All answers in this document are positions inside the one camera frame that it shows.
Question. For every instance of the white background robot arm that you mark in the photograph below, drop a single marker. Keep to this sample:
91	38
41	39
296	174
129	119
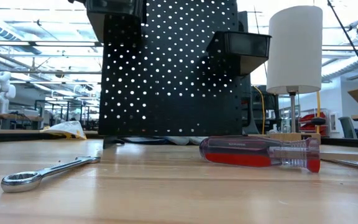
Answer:
0	90

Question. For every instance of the black metal pegboard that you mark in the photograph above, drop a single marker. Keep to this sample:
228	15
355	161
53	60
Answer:
166	93

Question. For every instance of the black plastic pegboard bin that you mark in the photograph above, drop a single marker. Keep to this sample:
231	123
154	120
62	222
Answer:
113	7
247	45

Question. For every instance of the red plastic bins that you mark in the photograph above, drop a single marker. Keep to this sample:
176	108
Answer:
306	127

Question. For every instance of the white shade wooden base lamp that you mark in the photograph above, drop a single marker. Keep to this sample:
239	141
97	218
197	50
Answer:
294	46

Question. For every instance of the black round knob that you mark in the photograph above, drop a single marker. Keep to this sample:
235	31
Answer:
318	121

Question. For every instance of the grey chair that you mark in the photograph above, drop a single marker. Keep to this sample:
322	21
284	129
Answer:
348	126

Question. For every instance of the yellow upright post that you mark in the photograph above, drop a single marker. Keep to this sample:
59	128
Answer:
318	105

